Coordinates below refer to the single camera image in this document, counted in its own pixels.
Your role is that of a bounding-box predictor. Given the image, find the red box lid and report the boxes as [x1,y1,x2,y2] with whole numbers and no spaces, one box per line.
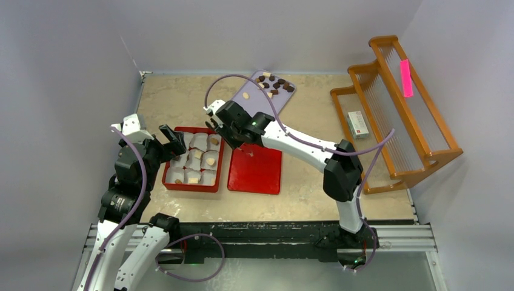
[227,144,282,195]

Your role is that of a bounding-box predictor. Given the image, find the black metal tongs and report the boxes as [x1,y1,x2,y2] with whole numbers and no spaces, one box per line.
[237,146,253,157]

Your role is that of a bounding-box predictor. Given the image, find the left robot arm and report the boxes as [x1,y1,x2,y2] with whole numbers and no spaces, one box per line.
[78,124,187,290]

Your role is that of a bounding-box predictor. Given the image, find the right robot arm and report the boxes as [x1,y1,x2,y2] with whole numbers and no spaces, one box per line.
[204,100,378,247]

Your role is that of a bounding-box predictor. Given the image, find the red chocolate box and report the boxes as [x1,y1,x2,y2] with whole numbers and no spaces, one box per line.
[162,127,225,193]

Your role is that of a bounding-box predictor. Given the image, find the lavender tray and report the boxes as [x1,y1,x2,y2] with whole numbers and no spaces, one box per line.
[231,70,297,116]

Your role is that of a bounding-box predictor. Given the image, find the small white carton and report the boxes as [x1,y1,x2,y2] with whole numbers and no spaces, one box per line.
[347,111,369,139]

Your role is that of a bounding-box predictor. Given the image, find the orange wooden rack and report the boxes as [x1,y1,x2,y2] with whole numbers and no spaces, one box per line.
[330,35,463,194]

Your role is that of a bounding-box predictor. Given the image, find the pink sticky label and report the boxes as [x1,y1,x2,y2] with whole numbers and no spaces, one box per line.
[399,59,414,98]

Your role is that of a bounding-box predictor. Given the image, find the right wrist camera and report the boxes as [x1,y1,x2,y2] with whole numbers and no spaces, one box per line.
[204,99,225,116]

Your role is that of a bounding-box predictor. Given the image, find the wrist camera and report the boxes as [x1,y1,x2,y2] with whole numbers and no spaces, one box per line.
[111,113,155,144]
[204,99,225,116]

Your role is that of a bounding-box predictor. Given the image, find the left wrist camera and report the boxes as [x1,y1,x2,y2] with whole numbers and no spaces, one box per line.
[111,113,155,144]

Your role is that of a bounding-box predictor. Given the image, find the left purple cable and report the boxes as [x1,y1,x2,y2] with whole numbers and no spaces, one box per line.
[82,126,148,291]

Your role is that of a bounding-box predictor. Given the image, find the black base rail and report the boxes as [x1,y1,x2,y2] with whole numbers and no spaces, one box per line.
[84,218,436,266]

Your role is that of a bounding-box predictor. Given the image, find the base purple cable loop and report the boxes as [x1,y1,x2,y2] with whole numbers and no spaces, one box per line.
[154,234,224,283]

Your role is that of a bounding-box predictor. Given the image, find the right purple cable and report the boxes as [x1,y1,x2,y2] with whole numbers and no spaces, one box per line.
[204,75,396,274]

